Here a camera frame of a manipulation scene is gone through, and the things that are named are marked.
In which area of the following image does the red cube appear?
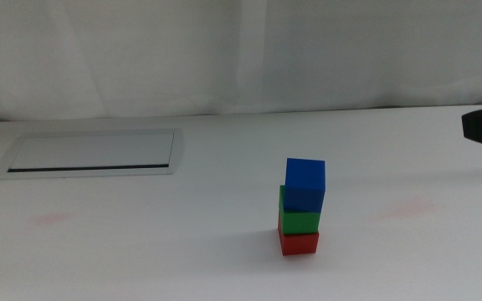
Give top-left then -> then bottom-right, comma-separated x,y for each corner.
277,216 -> 320,257

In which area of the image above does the silver table cable hatch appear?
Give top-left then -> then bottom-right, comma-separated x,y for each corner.
0,128 -> 186,181

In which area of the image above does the blue cube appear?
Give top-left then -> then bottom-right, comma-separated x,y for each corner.
283,157 -> 326,214

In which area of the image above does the white curtain backdrop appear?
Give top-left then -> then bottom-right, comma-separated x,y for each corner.
0,0 -> 482,123

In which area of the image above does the green cube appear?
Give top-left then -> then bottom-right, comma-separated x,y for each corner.
278,185 -> 322,236

